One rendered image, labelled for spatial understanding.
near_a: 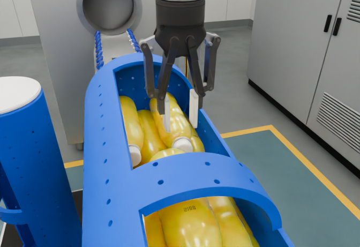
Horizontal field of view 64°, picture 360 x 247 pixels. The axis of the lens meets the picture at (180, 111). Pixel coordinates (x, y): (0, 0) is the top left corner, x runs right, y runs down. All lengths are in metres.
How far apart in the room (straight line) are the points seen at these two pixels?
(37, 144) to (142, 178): 0.76
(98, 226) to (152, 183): 0.08
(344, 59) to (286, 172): 0.89
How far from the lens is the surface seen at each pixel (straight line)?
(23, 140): 1.06
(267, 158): 2.36
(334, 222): 2.08
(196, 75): 0.49
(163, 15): 0.44
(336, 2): 2.35
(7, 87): 1.15
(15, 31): 5.21
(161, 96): 0.49
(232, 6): 5.64
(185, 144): 0.57
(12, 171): 1.12
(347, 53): 2.28
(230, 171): 0.38
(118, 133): 0.46
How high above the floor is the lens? 1.48
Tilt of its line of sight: 32 degrees down
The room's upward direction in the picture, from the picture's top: straight up
